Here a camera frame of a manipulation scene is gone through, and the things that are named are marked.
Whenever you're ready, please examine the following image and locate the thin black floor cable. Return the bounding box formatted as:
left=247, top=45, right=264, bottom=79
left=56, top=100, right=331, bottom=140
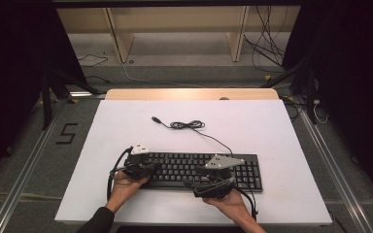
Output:
left=77, top=53, right=110, bottom=69

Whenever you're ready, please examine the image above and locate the aluminium floor rail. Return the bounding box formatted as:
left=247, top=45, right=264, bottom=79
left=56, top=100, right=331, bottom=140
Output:
left=290, top=96, right=373, bottom=233
left=0, top=99, right=70, bottom=233

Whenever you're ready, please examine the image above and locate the beige wooden shelf unit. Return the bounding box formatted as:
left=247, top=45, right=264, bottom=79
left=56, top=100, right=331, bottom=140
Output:
left=56, top=6, right=302, bottom=64

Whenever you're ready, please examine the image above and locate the person's right hand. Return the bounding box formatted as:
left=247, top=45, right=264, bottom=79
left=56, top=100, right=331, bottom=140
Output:
left=202, top=190, right=251, bottom=221

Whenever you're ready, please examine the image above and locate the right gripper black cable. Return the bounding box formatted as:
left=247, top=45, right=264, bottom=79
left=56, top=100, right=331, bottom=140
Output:
left=232, top=184, right=259, bottom=221

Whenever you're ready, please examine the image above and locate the white looped cable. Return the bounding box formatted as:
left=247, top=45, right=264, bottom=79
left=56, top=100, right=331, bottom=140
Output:
left=313, top=99, right=330, bottom=125

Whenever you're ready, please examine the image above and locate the white table cover board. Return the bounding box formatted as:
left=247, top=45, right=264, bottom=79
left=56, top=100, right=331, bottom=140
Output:
left=53, top=99, right=333, bottom=227

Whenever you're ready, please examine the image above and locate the short silver metal bar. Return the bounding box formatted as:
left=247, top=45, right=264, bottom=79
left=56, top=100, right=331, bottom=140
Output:
left=68, top=91, right=107, bottom=98

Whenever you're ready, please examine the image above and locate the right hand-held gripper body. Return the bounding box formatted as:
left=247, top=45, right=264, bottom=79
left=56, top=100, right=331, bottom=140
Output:
left=192, top=154, right=246, bottom=199

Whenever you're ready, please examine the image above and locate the bundle of black hanging cables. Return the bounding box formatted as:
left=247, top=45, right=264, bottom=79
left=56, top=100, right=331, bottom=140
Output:
left=242, top=5, right=293, bottom=74

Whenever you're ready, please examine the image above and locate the black metal stand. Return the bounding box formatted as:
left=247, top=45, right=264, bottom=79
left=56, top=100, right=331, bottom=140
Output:
left=260, top=57, right=319, bottom=126
left=40, top=68, right=100, bottom=130

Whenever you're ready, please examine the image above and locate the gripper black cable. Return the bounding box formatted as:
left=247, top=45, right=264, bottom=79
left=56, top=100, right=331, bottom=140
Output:
left=106, top=146, right=134, bottom=202
left=232, top=184, right=259, bottom=221

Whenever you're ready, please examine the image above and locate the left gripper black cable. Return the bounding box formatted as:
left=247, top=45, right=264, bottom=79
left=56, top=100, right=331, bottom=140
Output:
left=106, top=146, right=134, bottom=202

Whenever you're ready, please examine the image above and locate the dark curtain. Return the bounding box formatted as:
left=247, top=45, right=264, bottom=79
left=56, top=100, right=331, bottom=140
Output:
left=281, top=0, right=373, bottom=208
left=0, top=0, right=88, bottom=188

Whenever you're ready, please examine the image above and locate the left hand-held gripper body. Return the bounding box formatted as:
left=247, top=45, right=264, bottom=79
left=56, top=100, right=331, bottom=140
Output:
left=123, top=144, right=152, bottom=181

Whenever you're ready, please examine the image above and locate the black keyboard cable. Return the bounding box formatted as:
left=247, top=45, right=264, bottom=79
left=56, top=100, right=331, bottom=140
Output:
left=151, top=116, right=234, bottom=155

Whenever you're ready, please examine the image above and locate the person's left hand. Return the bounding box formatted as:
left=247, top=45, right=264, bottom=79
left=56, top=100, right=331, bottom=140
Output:
left=105, top=170, right=150, bottom=214

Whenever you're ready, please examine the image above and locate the black computer keyboard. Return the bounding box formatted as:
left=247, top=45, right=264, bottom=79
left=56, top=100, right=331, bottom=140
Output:
left=124, top=151, right=263, bottom=193

